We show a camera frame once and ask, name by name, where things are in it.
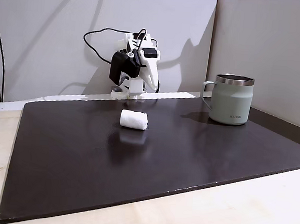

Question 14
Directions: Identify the grey-green steel mug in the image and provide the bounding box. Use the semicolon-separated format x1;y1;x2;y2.
198;71;255;127

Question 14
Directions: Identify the black table mat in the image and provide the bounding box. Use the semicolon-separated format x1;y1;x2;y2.
0;83;300;224

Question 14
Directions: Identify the black camera cable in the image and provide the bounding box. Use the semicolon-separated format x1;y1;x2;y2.
132;27;149;66

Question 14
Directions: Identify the black camera box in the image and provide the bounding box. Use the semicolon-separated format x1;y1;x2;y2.
108;50;142;87

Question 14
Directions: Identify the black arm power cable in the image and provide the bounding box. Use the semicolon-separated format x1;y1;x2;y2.
81;25;136;66

